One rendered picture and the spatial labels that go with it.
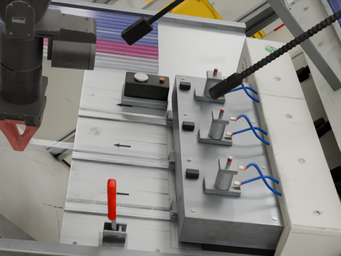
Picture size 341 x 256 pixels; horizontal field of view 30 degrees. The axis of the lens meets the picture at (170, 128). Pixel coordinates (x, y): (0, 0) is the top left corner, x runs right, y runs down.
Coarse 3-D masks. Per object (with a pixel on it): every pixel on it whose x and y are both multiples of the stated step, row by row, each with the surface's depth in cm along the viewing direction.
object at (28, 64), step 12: (0, 36) 83; (36, 36) 83; (48, 36) 83; (0, 48) 85; (12, 48) 83; (24, 48) 83; (36, 48) 84; (48, 48) 84; (0, 60) 86; (12, 60) 84; (24, 60) 84; (36, 60) 85
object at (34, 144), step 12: (0, 144) 95; (36, 144) 95; (48, 144) 96; (60, 144) 96; (72, 144) 96; (84, 144) 97; (108, 156) 97; (120, 156) 97; (132, 156) 97; (144, 156) 97; (156, 156) 97
